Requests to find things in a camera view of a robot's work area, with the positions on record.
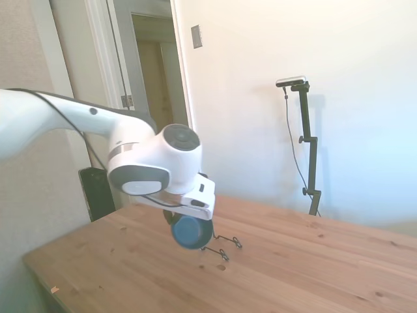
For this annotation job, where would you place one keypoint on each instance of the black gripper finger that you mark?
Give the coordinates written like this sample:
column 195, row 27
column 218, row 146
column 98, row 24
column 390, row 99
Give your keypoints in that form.
column 169, row 219

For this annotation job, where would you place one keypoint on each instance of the black box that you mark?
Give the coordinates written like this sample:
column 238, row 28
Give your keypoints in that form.
column 97, row 192

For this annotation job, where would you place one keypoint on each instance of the grey wall switch plate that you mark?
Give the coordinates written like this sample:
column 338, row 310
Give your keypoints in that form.
column 196, row 36

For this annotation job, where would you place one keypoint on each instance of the black jointed camera stand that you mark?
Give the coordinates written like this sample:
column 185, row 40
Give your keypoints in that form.
column 311, row 153

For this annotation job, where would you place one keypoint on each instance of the silver exterior camera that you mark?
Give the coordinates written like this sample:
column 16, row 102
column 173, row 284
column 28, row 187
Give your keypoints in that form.
column 291, row 81

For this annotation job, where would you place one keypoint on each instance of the white door frame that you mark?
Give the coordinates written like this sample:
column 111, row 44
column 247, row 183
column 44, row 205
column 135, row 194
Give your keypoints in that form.
column 182, row 65

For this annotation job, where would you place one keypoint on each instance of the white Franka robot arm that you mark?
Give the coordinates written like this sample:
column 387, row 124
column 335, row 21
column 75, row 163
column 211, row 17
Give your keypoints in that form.
column 65, row 112

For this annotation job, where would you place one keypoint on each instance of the metal door hinge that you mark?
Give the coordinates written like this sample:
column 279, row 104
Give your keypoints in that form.
column 127, row 101

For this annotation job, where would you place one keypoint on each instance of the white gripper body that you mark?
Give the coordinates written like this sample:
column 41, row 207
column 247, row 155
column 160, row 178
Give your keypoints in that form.
column 202, row 208

